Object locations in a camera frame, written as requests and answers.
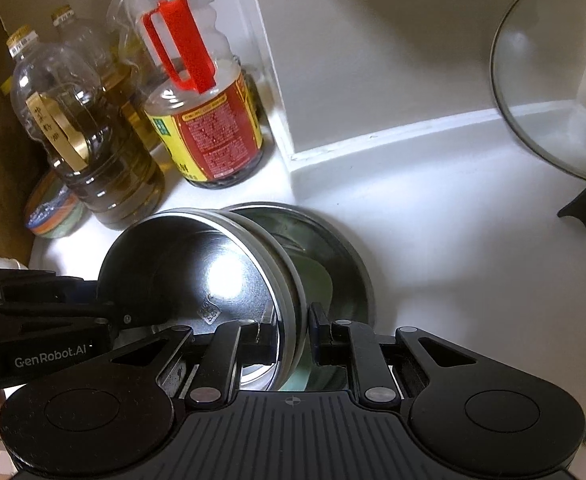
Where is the glass lid black handle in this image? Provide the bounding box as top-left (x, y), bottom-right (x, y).
top-left (490, 0), bottom-right (586, 232)

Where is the striped colourful bowl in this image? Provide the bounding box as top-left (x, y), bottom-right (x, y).
top-left (24, 170), bottom-right (86, 238)

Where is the yellow label oil bottle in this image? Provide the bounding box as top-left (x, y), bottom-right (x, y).
top-left (50, 5), bottom-right (166, 153)

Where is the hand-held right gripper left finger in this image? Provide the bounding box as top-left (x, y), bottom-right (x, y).
top-left (106, 320), bottom-right (280, 407)

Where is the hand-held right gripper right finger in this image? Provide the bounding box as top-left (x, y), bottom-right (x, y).
top-left (308, 302), bottom-right (480, 405)

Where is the small steel cup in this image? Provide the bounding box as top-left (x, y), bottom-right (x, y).
top-left (97, 208), bottom-right (287, 392)

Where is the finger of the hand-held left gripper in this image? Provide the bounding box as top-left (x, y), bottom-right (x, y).
top-left (0, 267), bottom-right (101, 307)
top-left (0, 299), bottom-right (135, 341)

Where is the large steel basin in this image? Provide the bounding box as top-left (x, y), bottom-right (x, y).
top-left (220, 202), bottom-right (376, 392)

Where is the green square plate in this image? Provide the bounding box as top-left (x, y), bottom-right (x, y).
top-left (273, 252), bottom-right (359, 392)

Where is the small steel pot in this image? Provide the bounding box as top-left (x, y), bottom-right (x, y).
top-left (223, 206), bottom-right (308, 392)

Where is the red-handled oil bottle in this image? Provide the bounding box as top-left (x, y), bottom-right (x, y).
top-left (107, 0), bottom-right (266, 190)

